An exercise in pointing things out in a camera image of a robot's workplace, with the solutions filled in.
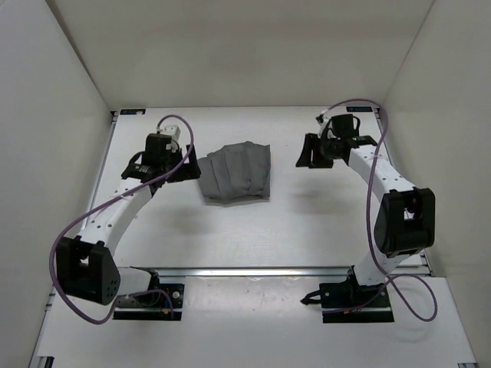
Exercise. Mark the left blue corner label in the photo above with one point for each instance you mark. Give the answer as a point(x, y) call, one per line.
point(132, 111)

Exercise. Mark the right blue corner label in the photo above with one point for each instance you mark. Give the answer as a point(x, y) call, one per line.
point(359, 109)

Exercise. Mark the grey pleated skirt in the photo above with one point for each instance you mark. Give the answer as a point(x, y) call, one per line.
point(236, 171)

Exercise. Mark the aluminium front rail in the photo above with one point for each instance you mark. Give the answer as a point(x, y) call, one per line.
point(253, 272)

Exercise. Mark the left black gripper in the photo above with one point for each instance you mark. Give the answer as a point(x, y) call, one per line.
point(189, 170)

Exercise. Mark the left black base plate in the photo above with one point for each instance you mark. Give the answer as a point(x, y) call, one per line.
point(166, 305)

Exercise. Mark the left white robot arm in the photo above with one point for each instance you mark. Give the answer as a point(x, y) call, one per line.
point(83, 265)

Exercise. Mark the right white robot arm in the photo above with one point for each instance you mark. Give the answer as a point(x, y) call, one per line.
point(405, 223)

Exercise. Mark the blue corner label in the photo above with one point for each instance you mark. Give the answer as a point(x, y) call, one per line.
point(359, 109)
point(132, 111)

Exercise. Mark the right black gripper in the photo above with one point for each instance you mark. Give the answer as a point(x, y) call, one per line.
point(309, 158)

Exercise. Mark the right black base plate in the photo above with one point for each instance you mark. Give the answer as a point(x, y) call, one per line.
point(347, 302)

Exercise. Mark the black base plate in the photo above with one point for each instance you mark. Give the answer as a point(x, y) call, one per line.
point(347, 302)
point(166, 305)

